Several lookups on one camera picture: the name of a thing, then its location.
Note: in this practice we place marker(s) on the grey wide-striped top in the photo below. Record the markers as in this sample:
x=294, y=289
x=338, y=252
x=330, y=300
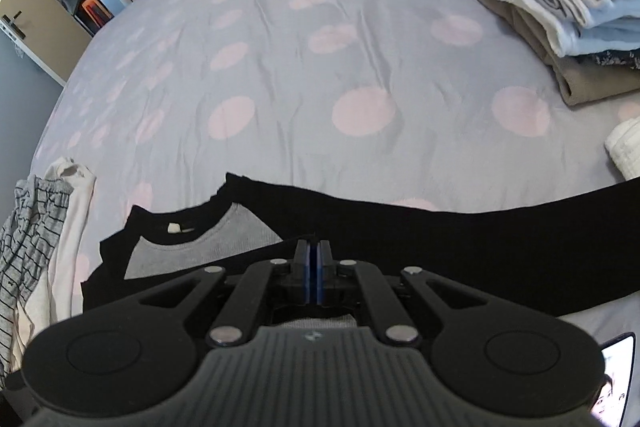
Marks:
x=20, y=287

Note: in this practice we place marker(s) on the smartphone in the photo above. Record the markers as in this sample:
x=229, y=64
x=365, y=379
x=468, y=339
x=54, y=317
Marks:
x=612, y=387

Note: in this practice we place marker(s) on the cream garment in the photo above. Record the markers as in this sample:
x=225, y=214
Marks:
x=75, y=227

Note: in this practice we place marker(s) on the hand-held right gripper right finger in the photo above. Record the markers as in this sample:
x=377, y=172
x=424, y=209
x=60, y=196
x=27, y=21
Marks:
x=324, y=269

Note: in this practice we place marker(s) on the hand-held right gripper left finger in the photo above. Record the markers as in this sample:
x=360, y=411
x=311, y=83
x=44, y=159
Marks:
x=306, y=269

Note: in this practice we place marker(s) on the white textured cloth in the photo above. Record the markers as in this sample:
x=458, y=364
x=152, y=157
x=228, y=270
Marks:
x=627, y=147

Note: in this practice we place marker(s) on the grey shirt with black sleeves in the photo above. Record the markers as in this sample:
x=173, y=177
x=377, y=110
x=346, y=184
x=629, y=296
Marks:
x=450, y=247

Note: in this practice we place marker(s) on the grey narrow-striped pants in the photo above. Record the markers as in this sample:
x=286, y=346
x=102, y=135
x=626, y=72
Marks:
x=42, y=202

